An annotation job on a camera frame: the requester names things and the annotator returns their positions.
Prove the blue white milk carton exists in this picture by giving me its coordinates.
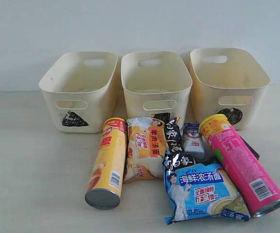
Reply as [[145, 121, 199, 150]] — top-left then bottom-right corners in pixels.
[[182, 123, 206, 160]]

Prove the yellow chips can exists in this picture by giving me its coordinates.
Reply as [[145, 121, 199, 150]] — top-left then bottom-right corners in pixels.
[[85, 117, 127, 209]]

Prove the blue instant noodle bag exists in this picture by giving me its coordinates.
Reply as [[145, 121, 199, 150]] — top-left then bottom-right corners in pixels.
[[163, 151, 250, 224]]

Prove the dark purple box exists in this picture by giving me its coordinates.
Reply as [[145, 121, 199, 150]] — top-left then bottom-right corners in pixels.
[[241, 137, 260, 160]]

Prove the pink chips can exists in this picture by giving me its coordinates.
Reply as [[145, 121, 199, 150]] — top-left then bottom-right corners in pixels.
[[199, 114, 280, 217]]

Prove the orange instant noodle bag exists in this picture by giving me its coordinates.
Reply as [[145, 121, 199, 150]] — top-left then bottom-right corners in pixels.
[[123, 117, 183, 183]]

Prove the cream bin with square mark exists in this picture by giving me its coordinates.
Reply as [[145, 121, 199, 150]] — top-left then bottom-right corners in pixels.
[[121, 51, 193, 127]]

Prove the cream bin with triangle mark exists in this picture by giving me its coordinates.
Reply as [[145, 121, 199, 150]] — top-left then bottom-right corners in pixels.
[[39, 51, 119, 133]]

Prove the cream bin with circle mark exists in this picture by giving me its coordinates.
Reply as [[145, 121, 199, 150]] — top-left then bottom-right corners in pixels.
[[189, 48, 270, 130]]

